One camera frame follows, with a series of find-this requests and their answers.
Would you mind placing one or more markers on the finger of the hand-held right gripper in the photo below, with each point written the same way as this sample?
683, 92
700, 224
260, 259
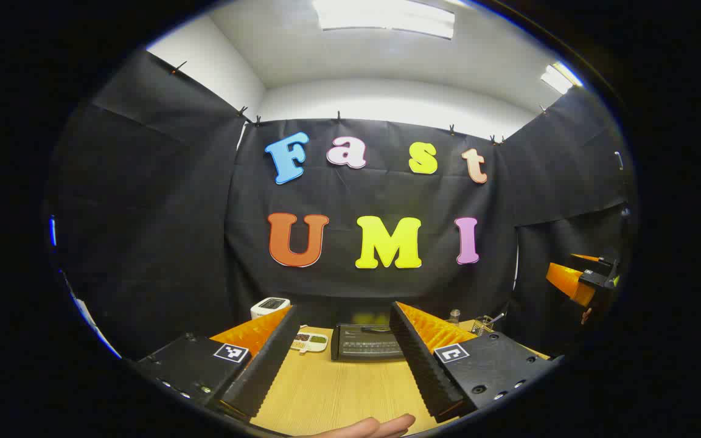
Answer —
585, 258
566, 281

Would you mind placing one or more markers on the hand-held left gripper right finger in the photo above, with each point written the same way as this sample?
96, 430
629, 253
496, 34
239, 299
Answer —
420, 359

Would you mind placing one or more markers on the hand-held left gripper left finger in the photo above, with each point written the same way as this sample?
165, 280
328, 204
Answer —
271, 359

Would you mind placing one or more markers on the black electric oven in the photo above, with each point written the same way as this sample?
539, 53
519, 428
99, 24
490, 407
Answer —
362, 345

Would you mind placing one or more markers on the white divided snack dish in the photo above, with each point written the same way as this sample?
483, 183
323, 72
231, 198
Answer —
309, 342

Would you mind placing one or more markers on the white toaster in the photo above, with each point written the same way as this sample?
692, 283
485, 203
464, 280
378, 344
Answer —
268, 306

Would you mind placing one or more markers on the clear bottle with yellow label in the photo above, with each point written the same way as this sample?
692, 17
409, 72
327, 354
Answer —
454, 316

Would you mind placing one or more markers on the clear glass holder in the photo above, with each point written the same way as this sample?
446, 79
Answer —
482, 326

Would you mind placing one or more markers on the clear straw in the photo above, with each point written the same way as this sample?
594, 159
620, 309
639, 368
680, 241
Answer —
496, 317

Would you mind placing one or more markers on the small ceiling light panel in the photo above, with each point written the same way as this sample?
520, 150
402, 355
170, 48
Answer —
560, 78

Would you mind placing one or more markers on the black backdrop cloth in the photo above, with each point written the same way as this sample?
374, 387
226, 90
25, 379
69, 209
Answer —
162, 213

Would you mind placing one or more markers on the large ceiling light panel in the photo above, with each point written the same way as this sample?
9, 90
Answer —
387, 17

